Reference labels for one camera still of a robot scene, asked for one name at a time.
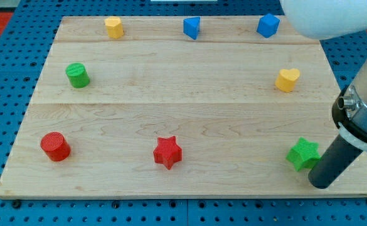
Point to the wooden board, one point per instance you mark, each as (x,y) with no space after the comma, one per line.
(216,94)

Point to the blue triangle block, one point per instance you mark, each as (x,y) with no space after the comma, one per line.
(191,27)

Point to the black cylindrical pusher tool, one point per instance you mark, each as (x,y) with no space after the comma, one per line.
(338,156)

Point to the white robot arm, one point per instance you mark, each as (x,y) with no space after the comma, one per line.
(322,20)

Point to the yellow pentagon block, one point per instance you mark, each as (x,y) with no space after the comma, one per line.
(114,27)

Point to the yellow heart block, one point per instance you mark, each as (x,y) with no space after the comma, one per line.
(287,79)

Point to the green cylinder block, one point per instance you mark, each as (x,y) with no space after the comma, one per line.
(77,75)

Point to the red star block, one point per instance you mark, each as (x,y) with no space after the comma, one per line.
(167,152)

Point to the blue cube block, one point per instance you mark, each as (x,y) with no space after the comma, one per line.
(268,25)

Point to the green star block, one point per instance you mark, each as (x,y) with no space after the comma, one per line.
(304,154)

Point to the red cylinder block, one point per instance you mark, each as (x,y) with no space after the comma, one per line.
(55,146)

